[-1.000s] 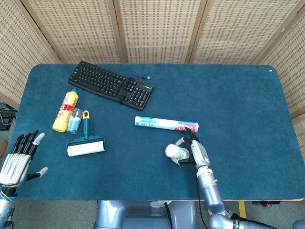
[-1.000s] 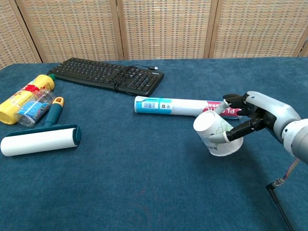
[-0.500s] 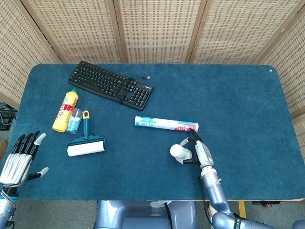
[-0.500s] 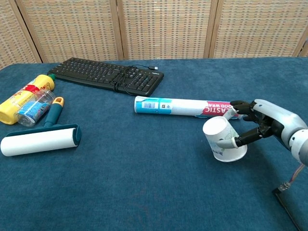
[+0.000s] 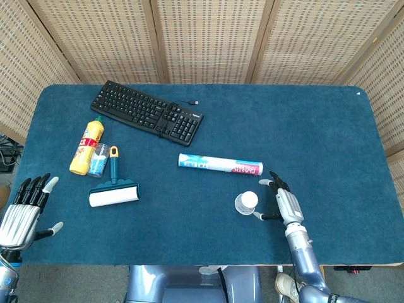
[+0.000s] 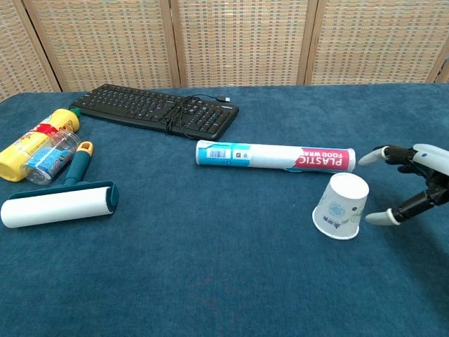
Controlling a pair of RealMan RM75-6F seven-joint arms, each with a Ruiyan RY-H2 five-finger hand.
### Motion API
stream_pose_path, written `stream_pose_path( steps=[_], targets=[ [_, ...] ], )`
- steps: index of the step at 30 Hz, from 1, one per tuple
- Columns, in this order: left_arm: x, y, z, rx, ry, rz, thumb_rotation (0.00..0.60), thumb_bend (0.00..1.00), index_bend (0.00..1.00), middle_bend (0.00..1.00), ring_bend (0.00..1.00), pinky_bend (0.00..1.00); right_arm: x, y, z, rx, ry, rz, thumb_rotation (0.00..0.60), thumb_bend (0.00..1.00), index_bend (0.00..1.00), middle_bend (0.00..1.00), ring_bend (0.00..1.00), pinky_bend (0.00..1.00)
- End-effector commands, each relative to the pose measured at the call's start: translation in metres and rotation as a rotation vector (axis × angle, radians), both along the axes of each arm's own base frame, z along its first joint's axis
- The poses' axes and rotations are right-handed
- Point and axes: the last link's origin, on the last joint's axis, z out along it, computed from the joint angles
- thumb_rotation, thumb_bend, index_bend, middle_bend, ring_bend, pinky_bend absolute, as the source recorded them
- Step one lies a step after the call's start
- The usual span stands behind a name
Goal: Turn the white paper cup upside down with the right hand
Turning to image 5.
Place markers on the white printed paper cup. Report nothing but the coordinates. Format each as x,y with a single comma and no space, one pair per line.
247,202

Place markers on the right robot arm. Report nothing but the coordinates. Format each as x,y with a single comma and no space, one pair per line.
306,262

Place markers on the white sneaker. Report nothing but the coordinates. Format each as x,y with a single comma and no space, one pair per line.
284,284

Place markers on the black computer keyboard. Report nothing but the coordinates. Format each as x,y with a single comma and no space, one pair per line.
132,107

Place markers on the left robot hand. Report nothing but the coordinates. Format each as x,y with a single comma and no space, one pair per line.
17,224

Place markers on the clear plastic jar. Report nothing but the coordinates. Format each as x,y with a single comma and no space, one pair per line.
98,164

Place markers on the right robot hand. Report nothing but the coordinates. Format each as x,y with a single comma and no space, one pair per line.
288,206

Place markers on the teal lint roller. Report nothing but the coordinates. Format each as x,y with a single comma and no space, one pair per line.
113,197

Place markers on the plastic food wrap roll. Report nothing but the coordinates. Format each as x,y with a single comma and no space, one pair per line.
214,163

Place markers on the yellow bottle with green cap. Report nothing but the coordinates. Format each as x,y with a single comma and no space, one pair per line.
82,158

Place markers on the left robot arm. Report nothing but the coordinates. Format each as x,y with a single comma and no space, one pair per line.
6,277

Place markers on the grey robot torso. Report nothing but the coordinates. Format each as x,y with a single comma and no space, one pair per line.
176,284

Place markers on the black power strip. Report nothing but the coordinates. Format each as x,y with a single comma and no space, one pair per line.
350,269

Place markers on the blue felt table cloth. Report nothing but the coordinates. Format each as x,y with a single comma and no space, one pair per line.
252,126

